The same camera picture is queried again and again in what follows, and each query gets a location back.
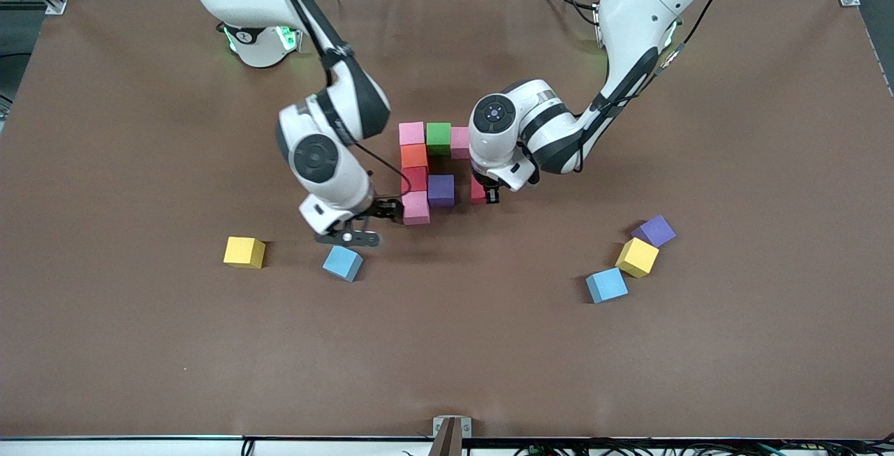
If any purple foam block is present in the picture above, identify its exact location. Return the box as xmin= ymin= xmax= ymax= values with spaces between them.
xmin=631 ymin=214 xmax=677 ymax=248
xmin=427 ymin=175 xmax=456 ymax=208

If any green foam block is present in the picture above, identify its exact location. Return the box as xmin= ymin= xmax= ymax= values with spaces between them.
xmin=426 ymin=122 xmax=453 ymax=156

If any blue foam block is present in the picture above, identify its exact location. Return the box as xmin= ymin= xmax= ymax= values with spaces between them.
xmin=585 ymin=267 xmax=629 ymax=304
xmin=322 ymin=244 xmax=364 ymax=282

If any yellow foam block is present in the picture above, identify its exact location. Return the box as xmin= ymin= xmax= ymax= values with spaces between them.
xmin=615 ymin=237 xmax=660 ymax=279
xmin=223 ymin=236 xmax=267 ymax=270

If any brown table mat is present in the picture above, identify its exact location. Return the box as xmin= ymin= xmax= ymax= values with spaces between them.
xmin=0 ymin=0 xmax=894 ymax=439

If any metal bracket at table edge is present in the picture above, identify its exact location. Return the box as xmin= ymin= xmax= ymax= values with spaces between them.
xmin=432 ymin=415 xmax=473 ymax=456

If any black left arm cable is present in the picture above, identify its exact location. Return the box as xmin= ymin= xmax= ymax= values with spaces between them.
xmin=573 ymin=0 xmax=724 ymax=174

